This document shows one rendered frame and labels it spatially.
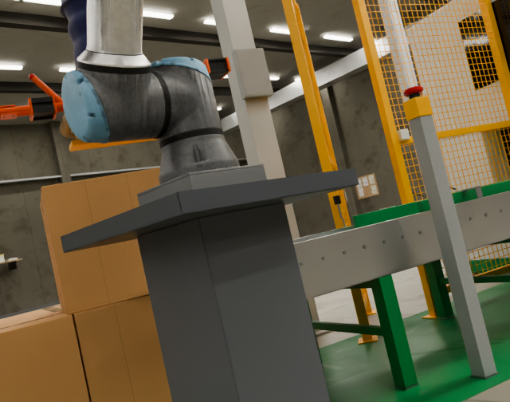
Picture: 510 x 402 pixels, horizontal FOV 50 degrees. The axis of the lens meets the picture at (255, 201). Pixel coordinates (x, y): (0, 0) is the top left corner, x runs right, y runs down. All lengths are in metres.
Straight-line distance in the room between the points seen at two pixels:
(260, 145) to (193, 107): 2.12
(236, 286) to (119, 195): 0.78
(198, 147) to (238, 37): 2.35
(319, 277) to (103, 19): 1.13
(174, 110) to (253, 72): 2.22
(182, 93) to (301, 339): 0.60
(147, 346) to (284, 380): 0.71
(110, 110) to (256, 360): 0.58
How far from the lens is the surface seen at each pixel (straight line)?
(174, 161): 1.22
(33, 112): 2.00
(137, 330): 1.81
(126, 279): 1.80
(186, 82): 1.25
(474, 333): 2.08
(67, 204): 1.80
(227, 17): 3.56
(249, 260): 1.17
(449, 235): 2.03
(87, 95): 1.14
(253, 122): 3.37
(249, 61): 3.44
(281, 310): 1.22
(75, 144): 2.08
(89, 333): 1.79
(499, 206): 2.50
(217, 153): 1.22
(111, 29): 1.16
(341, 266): 1.95
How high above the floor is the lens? 0.65
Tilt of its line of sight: 4 degrees up
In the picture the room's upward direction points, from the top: 13 degrees counter-clockwise
